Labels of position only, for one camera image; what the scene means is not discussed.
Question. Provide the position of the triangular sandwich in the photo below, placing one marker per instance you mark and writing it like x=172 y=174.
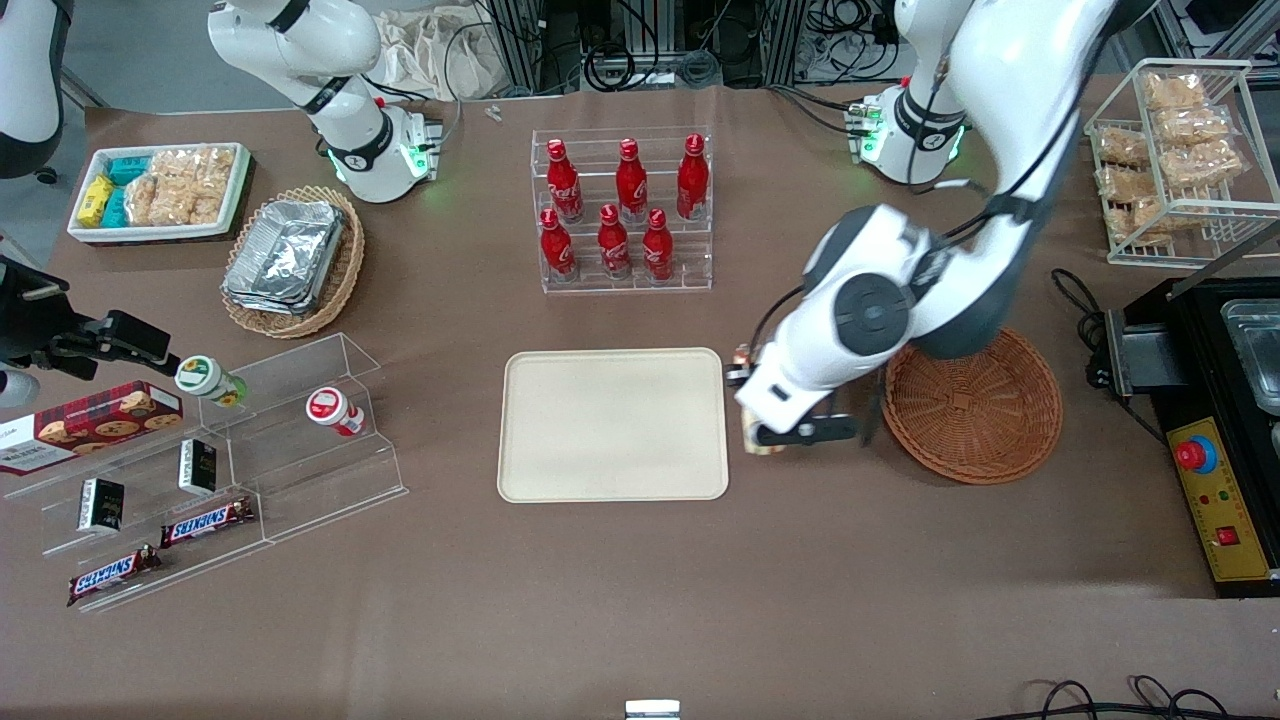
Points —
x=749 y=436

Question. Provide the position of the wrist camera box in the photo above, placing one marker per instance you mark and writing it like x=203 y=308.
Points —
x=140 y=340
x=836 y=430

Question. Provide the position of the yellow emergency stop control box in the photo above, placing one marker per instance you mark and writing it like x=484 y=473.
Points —
x=1235 y=500

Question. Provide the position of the green-lid small bottle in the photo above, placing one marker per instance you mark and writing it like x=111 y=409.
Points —
x=200 y=377

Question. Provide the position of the beige rectangular serving tray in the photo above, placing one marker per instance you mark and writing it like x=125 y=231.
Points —
x=610 y=425

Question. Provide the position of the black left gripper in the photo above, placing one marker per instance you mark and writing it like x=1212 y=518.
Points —
x=734 y=381

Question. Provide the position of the small black white box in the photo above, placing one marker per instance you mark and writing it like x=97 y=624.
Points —
x=100 y=505
x=198 y=466

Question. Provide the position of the red-lid small bottle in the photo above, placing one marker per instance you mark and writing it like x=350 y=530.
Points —
x=325 y=405

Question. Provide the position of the black countertop appliance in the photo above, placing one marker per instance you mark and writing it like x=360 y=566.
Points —
x=1200 y=340

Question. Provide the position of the red tartan cookie box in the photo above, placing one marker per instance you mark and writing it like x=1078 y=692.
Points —
x=90 y=425

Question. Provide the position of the clear acrylic bottle rack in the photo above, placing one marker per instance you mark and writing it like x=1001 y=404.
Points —
x=700 y=272

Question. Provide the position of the clear acrylic stepped shelf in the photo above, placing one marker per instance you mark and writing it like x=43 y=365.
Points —
x=140 y=470
x=330 y=480

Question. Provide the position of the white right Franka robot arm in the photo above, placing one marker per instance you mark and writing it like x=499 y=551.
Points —
x=370 y=150

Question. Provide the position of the teal snack pack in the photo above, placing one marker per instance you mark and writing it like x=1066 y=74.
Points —
x=116 y=208
x=128 y=169

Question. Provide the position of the yellow snack pack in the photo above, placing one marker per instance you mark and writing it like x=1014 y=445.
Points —
x=95 y=200

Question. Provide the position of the metal appliance pan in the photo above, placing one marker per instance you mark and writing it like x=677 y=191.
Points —
x=1255 y=350

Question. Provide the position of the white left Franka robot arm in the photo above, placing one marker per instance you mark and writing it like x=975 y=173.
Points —
x=1030 y=80

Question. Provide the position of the round brown wicker basket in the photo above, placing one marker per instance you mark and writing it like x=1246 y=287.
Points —
x=970 y=420

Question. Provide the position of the clear rice cracker bag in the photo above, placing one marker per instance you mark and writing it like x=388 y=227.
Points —
x=1135 y=222
x=1122 y=146
x=1125 y=183
x=160 y=200
x=212 y=180
x=1195 y=127
x=1172 y=92
x=1205 y=165

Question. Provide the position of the Snickers chocolate bar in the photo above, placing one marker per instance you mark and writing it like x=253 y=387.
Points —
x=112 y=575
x=205 y=522

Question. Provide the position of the aluminium frame post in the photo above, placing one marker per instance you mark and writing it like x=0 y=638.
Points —
x=785 y=40
x=515 y=45

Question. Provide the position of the white rectangular snack tray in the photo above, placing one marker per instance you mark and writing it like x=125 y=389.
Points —
x=160 y=233

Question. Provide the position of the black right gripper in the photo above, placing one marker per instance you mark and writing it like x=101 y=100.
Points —
x=27 y=331

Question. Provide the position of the red cola bottle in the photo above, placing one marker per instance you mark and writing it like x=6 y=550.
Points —
x=557 y=250
x=692 y=185
x=631 y=185
x=565 y=190
x=657 y=250
x=614 y=245

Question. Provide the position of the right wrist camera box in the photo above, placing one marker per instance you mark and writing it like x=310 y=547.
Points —
x=140 y=340

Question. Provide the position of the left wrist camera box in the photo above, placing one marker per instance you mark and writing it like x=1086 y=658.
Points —
x=836 y=430

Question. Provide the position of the beige cloth bag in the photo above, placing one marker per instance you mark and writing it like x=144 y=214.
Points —
x=430 y=55

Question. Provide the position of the aluminium foil container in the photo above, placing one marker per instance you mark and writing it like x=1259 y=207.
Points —
x=265 y=303
x=290 y=250

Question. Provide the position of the oval light wicker basket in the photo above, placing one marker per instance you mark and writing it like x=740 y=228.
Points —
x=347 y=270

